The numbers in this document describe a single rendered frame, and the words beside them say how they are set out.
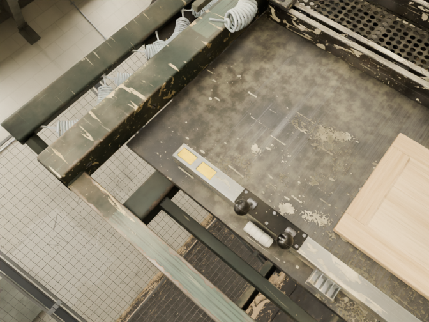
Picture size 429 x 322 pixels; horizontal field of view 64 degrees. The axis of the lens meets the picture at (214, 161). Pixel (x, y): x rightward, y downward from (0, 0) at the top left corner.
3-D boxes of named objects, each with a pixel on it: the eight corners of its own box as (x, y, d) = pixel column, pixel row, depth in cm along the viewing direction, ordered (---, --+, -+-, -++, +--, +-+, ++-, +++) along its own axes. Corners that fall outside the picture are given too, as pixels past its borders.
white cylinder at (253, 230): (242, 230, 91) (267, 250, 89) (243, 227, 88) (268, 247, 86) (249, 222, 92) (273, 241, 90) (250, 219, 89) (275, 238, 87)
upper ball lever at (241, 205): (254, 213, 90) (241, 220, 77) (242, 204, 91) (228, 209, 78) (262, 201, 89) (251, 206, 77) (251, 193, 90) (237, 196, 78)
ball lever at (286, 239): (292, 242, 87) (285, 255, 74) (279, 232, 88) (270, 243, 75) (301, 230, 86) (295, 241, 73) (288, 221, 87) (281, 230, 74)
